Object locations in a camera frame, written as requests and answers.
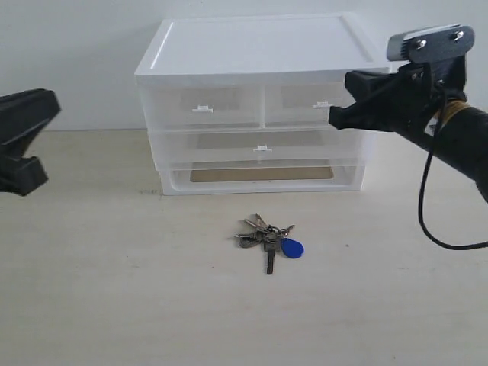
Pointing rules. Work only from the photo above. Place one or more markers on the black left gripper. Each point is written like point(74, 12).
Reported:
point(23, 116)

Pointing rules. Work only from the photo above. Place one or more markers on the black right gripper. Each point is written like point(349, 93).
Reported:
point(405, 101)

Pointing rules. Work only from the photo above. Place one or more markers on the clear wide drawer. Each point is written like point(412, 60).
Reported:
point(232, 149)

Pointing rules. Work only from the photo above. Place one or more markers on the key bunch with blue fob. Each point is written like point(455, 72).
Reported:
point(272, 239)

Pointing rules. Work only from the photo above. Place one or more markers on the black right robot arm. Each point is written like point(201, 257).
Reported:
point(470, 158)

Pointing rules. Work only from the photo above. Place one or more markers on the white plastic drawer cabinet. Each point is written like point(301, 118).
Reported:
point(259, 52)

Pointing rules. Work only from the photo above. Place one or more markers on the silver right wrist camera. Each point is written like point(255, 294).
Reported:
point(431, 44)

